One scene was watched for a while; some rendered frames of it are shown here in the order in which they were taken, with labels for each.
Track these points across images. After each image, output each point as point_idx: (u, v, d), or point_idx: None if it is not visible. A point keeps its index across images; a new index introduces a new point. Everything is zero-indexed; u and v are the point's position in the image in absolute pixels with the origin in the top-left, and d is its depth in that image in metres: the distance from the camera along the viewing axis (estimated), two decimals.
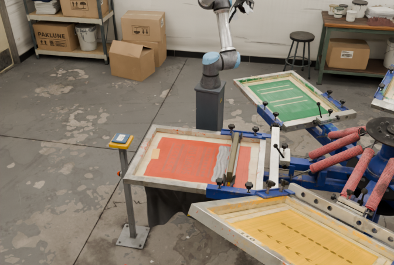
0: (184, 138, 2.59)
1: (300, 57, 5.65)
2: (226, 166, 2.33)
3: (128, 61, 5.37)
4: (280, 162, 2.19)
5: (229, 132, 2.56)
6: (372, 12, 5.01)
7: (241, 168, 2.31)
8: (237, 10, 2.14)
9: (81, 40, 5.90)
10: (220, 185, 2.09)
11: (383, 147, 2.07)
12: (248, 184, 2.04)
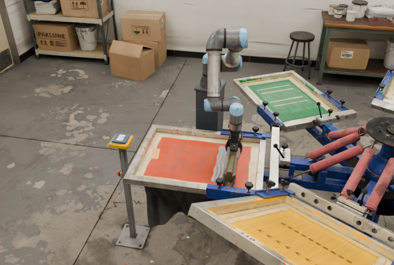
0: (184, 138, 2.59)
1: (300, 57, 5.65)
2: (226, 166, 2.33)
3: (128, 61, 5.37)
4: (280, 162, 2.19)
5: (229, 132, 2.56)
6: (372, 12, 5.01)
7: (241, 168, 2.31)
8: None
9: (81, 40, 5.90)
10: (220, 185, 2.09)
11: (383, 147, 2.07)
12: (248, 184, 2.04)
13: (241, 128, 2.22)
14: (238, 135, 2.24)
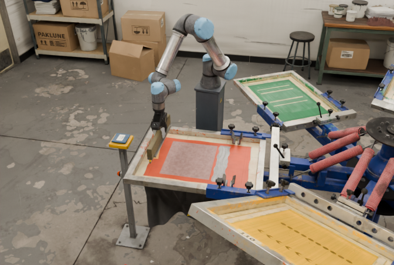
0: (184, 138, 2.59)
1: (300, 57, 5.65)
2: (226, 166, 2.33)
3: (128, 61, 5.37)
4: (280, 162, 2.19)
5: (229, 132, 2.56)
6: (372, 12, 5.01)
7: (241, 168, 2.31)
8: None
9: (81, 40, 5.90)
10: (220, 185, 2.09)
11: (383, 147, 2.07)
12: (248, 184, 2.04)
13: (163, 107, 2.25)
14: (162, 114, 2.27)
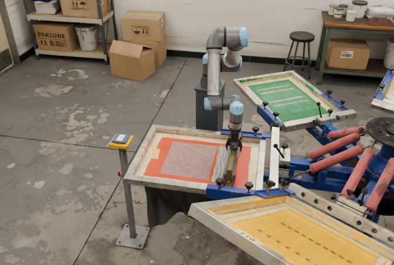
0: (184, 138, 2.59)
1: (300, 57, 5.65)
2: (226, 166, 2.33)
3: (128, 61, 5.37)
4: (280, 162, 2.19)
5: (229, 132, 2.56)
6: (372, 12, 5.01)
7: (241, 168, 2.31)
8: None
9: (81, 40, 5.90)
10: (220, 185, 2.09)
11: (383, 147, 2.07)
12: (248, 184, 2.04)
13: (241, 126, 2.22)
14: (238, 134, 2.23)
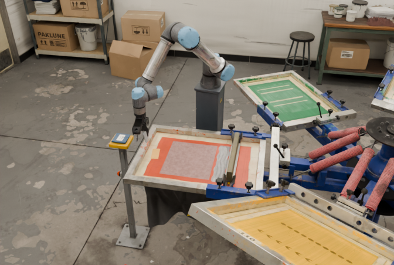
0: (184, 138, 2.59)
1: (300, 57, 5.65)
2: (226, 166, 2.33)
3: (128, 61, 5.37)
4: (280, 162, 2.19)
5: (229, 132, 2.56)
6: (372, 12, 5.01)
7: (241, 168, 2.31)
8: None
9: (81, 40, 5.90)
10: (220, 185, 2.09)
11: (383, 147, 2.07)
12: (248, 184, 2.04)
13: (145, 112, 2.30)
14: (143, 119, 2.31)
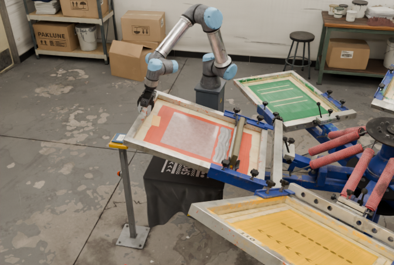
0: (186, 111, 2.47)
1: (300, 57, 5.65)
2: (227, 148, 2.26)
3: (128, 61, 5.37)
4: (285, 155, 2.16)
5: (233, 115, 2.49)
6: (372, 12, 5.01)
7: (242, 154, 2.26)
8: None
9: (81, 40, 5.90)
10: (224, 167, 2.01)
11: (383, 147, 2.07)
12: (254, 172, 1.99)
13: (156, 85, 2.19)
14: (152, 92, 2.20)
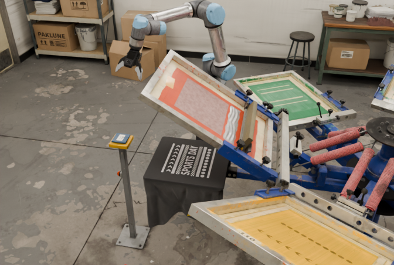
0: (199, 80, 2.34)
1: (300, 57, 5.65)
2: (236, 129, 2.18)
3: None
4: (292, 150, 2.13)
5: (243, 97, 2.40)
6: (372, 12, 5.01)
7: None
8: None
9: (81, 40, 5.90)
10: (238, 147, 1.93)
11: (383, 147, 2.07)
12: (267, 159, 1.93)
13: (141, 46, 2.07)
14: (137, 53, 2.09)
